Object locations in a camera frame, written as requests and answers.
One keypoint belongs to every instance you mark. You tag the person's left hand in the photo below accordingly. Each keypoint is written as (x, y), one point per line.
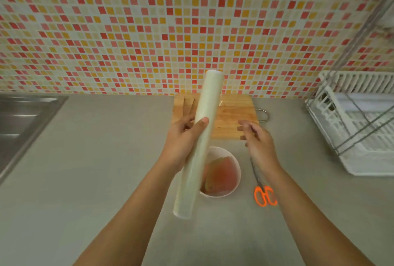
(177, 144)

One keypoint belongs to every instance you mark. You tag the person's right hand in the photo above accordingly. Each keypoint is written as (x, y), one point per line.
(260, 145)

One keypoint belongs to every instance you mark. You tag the person's left thumb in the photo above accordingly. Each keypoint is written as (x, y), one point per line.
(200, 127)

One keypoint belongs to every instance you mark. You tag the person's right fingers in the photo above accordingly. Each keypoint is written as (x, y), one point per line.
(247, 130)

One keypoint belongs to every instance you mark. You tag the white cling film roll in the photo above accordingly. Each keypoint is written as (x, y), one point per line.
(198, 139)

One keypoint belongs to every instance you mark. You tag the person's left forearm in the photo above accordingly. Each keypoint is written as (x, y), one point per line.
(123, 219)

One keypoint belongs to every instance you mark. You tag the person's right forearm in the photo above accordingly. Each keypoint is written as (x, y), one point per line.
(311, 216)

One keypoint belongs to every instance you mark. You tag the wooden cutting board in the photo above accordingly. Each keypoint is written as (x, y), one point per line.
(229, 115)

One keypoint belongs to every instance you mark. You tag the white bowl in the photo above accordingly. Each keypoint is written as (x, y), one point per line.
(229, 158)

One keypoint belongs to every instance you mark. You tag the watermelon slices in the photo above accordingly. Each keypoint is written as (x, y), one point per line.
(220, 176)

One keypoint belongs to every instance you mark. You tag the white dish rack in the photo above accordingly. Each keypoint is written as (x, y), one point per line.
(354, 121)

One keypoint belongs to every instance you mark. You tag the stainless steel sink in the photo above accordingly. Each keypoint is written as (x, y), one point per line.
(21, 124)

